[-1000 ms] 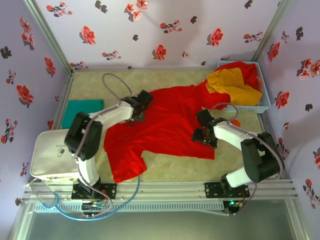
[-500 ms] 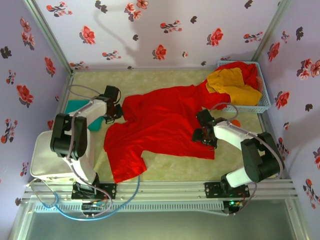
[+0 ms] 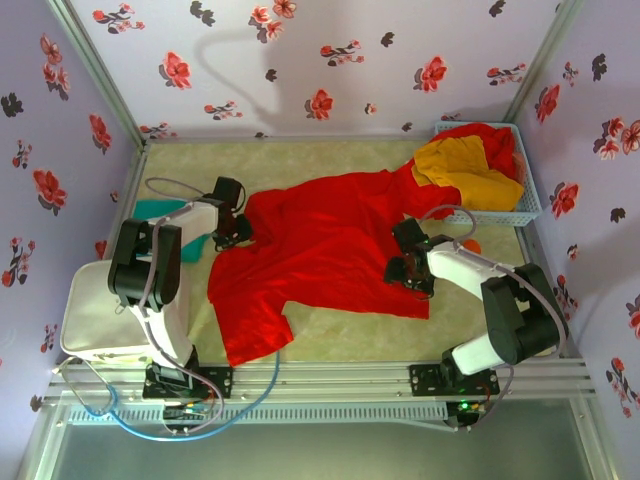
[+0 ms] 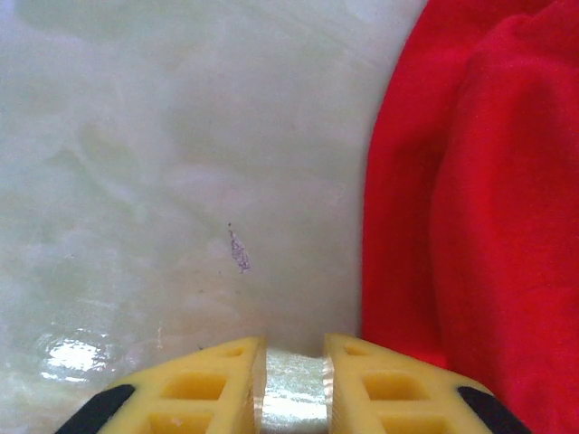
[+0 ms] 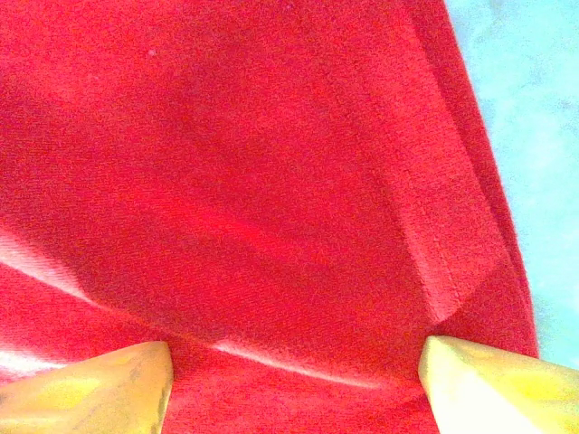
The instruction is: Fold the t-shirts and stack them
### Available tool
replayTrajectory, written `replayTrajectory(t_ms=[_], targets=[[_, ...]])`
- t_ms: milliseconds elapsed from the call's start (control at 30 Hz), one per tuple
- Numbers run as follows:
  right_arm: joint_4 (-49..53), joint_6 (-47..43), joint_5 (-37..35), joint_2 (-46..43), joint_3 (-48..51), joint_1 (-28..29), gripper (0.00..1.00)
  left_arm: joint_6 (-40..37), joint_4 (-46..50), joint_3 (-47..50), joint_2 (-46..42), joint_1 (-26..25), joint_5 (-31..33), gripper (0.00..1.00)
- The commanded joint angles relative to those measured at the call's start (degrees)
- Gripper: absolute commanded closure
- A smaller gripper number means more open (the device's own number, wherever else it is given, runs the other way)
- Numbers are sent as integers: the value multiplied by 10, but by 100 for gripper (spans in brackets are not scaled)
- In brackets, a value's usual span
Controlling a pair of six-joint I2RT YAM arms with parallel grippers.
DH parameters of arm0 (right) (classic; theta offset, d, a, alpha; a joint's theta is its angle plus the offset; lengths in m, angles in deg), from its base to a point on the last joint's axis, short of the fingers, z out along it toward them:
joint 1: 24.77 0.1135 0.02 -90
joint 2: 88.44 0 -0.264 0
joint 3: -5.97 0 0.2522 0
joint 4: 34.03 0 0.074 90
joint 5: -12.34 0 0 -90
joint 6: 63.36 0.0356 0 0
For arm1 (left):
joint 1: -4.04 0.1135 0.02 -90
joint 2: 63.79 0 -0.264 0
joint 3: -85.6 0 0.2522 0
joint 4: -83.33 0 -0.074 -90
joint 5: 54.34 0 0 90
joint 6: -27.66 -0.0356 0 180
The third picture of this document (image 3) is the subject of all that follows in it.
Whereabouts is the aluminium frame post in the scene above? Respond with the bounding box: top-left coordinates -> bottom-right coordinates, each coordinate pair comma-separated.
45,0 -> 150,149
503,0 -> 587,132

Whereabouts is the light blue plastic basket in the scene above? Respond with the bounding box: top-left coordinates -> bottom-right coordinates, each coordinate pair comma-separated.
433,121 -> 544,229

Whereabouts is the grey right arm cable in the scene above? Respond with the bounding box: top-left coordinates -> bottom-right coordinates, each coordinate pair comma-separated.
399,204 -> 570,434

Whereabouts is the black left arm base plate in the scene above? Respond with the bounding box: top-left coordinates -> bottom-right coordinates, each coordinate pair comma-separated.
142,363 -> 235,401

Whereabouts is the blue tube stethoscope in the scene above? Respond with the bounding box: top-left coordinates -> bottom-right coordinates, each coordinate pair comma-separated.
52,349 -> 281,444

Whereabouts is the folded teal t-shirt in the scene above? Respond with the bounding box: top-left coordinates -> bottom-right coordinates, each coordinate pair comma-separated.
130,198 -> 209,264

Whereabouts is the aluminium mounting rail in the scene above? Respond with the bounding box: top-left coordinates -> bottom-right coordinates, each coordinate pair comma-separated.
42,362 -> 599,406

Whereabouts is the yellow t-shirt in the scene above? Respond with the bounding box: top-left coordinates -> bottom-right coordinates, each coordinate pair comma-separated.
412,135 -> 525,212

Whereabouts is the black controller box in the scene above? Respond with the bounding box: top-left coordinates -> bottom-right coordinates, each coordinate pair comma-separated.
446,398 -> 489,432

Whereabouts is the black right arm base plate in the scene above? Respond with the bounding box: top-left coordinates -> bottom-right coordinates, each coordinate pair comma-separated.
408,363 -> 501,399

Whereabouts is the aluminium table back rail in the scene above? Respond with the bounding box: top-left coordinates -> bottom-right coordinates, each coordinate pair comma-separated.
143,132 -> 437,147

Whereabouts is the green circuit board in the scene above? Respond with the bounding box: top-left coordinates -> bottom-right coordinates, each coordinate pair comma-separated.
163,399 -> 209,421

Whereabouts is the white zip pouch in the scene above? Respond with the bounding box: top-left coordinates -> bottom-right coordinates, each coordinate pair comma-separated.
59,259 -> 194,361

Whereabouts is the red t-shirt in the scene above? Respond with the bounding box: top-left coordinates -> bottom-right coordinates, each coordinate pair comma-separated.
206,168 -> 432,367
394,122 -> 517,222

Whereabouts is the grey slotted cable duct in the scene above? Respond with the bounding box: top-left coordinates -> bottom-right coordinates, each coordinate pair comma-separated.
67,402 -> 447,426

